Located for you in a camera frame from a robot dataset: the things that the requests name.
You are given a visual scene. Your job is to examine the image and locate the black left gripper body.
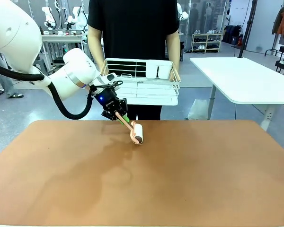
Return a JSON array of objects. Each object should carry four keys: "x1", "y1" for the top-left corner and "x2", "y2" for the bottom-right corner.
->
[{"x1": 93, "y1": 86, "x2": 129, "y2": 121}]

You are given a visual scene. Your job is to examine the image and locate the pink lint roller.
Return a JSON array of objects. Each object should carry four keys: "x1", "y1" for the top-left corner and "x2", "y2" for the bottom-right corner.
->
[{"x1": 115, "y1": 112, "x2": 144, "y2": 145}]

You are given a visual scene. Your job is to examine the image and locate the white wire dish rack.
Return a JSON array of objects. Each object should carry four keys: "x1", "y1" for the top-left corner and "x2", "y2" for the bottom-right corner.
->
[{"x1": 100, "y1": 58, "x2": 182, "y2": 106}]

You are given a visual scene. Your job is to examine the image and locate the person right forearm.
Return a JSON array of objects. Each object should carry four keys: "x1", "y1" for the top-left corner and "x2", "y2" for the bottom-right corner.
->
[{"x1": 88, "y1": 25, "x2": 105, "y2": 69}]

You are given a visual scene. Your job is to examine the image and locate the person left forearm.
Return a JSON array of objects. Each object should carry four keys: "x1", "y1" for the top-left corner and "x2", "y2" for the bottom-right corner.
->
[{"x1": 165, "y1": 30, "x2": 181, "y2": 71}]

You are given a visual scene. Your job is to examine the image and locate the person left hand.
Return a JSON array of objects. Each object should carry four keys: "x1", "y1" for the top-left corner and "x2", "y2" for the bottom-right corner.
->
[{"x1": 169, "y1": 68, "x2": 180, "y2": 82}]

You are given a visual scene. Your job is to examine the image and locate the white drip tray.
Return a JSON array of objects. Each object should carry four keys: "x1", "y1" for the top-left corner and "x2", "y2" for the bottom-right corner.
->
[{"x1": 119, "y1": 87, "x2": 180, "y2": 106}]

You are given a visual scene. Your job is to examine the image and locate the white plate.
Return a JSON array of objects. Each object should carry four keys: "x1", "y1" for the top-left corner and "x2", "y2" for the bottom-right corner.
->
[{"x1": 146, "y1": 60, "x2": 173, "y2": 80}]

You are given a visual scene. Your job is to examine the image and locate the white bag under table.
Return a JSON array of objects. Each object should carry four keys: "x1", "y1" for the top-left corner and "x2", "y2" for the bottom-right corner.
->
[{"x1": 187, "y1": 99, "x2": 209, "y2": 121}]

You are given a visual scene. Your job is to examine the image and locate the person in black shirt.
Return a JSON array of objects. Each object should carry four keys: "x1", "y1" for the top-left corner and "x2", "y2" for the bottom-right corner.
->
[{"x1": 87, "y1": 0, "x2": 180, "y2": 121}]

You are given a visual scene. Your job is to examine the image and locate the white background workbench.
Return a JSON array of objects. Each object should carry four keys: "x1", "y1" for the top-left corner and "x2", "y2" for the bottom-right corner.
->
[{"x1": 41, "y1": 34, "x2": 86, "y2": 69}]

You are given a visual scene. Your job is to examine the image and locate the background person in jeans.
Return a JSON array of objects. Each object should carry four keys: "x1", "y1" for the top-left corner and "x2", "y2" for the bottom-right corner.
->
[{"x1": 0, "y1": 48, "x2": 24, "y2": 99}]

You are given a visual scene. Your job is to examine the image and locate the wooden shoe shelf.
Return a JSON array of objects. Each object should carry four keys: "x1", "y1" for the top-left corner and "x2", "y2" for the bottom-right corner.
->
[{"x1": 191, "y1": 33, "x2": 224, "y2": 54}]

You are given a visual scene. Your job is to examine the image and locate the background person dark clothes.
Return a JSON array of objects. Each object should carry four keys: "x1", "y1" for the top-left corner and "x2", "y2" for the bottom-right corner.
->
[{"x1": 190, "y1": 2, "x2": 200, "y2": 30}]

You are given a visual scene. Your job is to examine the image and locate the white side table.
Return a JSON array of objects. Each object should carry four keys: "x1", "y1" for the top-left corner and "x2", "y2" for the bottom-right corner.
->
[{"x1": 190, "y1": 56, "x2": 284, "y2": 132}]

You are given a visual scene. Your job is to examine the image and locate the black bags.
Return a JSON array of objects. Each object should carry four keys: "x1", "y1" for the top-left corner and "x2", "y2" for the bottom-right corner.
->
[{"x1": 223, "y1": 25, "x2": 244, "y2": 45}]

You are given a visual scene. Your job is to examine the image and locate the black stand pole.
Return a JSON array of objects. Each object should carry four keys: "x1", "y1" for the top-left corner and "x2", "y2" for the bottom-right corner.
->
[{"x1": 238, "y1": 0, "x2": 258, "y2": 59}]

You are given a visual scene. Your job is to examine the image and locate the thin black camera cable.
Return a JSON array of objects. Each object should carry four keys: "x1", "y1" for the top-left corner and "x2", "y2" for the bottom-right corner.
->
[{"x1": 89, "y1": 80, "x2": 124, "y2": 95}]

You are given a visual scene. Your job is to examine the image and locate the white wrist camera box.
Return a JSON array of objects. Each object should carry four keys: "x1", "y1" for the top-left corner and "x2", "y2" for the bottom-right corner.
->
[{"x1": 99, "y1": 72, "x2": 117, "y2": 86}]

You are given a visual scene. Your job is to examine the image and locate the black corrugated cable hose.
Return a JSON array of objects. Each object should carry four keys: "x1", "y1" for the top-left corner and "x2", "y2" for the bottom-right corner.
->
[{"x1": 0, "y1": 61, "x2": 95, "y2": 120}]

